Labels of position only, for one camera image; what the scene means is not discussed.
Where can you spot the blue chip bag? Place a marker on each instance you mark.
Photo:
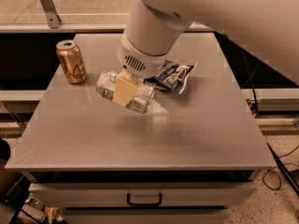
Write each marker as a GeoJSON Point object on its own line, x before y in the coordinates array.
{"type": "Point", "coordinates": [173, 75]}

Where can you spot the silver 7up can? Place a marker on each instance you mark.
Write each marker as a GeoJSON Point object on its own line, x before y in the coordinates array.
{"type": "Point", "coordinates": [139, 103]}

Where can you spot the black drawer handle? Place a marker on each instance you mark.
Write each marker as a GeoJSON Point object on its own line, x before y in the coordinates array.
{"type": "Point", "coordinates": [150, 200]}

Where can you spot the left metal window bracket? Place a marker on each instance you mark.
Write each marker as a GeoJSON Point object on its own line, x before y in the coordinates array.
{"type": "Point", "coordinates": [52, 17]}

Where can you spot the gold soda can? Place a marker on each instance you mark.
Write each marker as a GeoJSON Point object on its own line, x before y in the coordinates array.
{"type": "Point", "coordinates": [71, 61]}

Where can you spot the grey drawer cabinet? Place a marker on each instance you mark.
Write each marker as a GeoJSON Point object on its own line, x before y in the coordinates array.
{"type": "Point", "coordinates": [105, 203]}

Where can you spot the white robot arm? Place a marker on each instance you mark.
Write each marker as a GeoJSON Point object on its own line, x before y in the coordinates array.
{"type": "Point", "coordinates": [267, 29]}

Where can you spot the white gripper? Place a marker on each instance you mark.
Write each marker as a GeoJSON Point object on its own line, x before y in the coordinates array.
{"type": "Point", "coordinates": [135, 61]}

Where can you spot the clutter under table left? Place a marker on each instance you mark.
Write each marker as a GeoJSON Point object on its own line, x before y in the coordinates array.
{"type": "Point", "coordinates": [16, 201]}

